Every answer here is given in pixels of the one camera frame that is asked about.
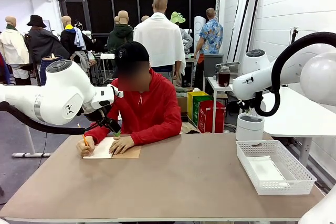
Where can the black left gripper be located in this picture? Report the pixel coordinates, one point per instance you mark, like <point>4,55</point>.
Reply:
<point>112,126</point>

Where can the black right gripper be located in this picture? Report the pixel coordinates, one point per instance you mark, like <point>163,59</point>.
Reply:
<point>246,107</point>

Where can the orange pencil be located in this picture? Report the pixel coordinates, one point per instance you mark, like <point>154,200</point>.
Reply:
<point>84,140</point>

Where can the white paper sheet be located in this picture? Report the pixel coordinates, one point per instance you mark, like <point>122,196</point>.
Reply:
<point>265,170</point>

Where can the person's right forearm red sleeve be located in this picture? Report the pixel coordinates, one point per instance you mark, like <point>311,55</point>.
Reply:
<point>101,133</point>

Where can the person's left forearm red sleeve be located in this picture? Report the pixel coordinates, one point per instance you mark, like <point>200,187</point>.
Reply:
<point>157,134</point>

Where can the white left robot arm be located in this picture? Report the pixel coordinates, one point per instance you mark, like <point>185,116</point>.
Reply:
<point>60,95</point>

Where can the person's left hand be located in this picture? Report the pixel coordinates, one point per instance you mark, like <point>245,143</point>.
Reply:
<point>122,144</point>

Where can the person's right hand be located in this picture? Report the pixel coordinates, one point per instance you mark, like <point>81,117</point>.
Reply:
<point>86,148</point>

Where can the white round trash bin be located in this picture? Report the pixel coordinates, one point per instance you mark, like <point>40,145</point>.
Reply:
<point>249,128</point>

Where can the red bag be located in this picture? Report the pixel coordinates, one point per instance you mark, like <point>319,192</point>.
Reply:
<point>212,119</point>

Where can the glass jar dark liquid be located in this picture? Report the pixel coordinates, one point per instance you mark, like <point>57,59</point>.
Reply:
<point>224,77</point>

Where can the small white stand table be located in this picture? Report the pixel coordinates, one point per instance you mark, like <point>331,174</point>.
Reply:
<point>214,82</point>

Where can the white side table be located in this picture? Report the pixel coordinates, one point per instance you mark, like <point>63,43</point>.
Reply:
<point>288,119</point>

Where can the grey flat tray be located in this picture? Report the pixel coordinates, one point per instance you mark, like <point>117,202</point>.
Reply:
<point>228,64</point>

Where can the green bag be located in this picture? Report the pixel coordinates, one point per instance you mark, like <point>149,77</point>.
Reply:
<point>199,100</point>

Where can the person in red hoodie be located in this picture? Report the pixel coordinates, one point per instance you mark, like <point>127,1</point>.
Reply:
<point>157,103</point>

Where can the yellow bag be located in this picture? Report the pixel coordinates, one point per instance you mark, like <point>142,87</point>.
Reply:
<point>194,94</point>

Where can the grey cabinet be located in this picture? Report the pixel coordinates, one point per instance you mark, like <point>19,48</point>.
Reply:
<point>213,64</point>

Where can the cardboard box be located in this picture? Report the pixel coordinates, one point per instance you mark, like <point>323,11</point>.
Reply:
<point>181,104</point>

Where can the man in floral shirt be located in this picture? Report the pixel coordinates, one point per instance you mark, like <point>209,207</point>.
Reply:
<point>211,37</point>

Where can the black-framed white panel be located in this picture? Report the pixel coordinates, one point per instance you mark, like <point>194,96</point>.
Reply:
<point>253,24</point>
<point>242,24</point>

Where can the black cap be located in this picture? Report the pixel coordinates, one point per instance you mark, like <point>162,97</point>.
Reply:
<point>134,51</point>

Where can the black tripod stand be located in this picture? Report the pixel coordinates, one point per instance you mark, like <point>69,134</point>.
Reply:
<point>294,35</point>

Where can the white perforated plastic basket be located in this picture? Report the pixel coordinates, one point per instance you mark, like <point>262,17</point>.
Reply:
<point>302,179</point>

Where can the white tower appliance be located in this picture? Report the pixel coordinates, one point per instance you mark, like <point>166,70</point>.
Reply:
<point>199,24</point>

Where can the mannequin draped in white cloth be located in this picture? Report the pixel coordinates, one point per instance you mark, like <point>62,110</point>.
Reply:
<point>160,43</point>

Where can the mannequin in green hoodie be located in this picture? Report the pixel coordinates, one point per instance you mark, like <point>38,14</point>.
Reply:
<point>120,32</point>

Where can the mannequin with yellow collar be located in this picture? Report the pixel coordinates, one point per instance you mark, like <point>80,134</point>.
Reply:
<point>71,40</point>

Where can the bare mannequin head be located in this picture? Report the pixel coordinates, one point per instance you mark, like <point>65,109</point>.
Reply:
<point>116,20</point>
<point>145,18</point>

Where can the mannequin with green hat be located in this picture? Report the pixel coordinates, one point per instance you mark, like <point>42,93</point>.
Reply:
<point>177,17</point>

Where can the mannequin dark jacket and jeans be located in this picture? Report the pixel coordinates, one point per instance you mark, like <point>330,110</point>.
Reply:
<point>44,43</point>

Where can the mannequin in cream coat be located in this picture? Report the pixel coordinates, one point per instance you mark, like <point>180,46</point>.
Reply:
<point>13,48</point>

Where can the black bucket hat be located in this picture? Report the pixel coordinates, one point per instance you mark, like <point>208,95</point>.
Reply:
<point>36,21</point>

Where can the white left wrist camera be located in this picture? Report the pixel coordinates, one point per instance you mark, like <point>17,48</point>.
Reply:
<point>117,91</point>

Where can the white desk frame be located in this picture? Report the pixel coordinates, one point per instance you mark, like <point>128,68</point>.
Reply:
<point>30,142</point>

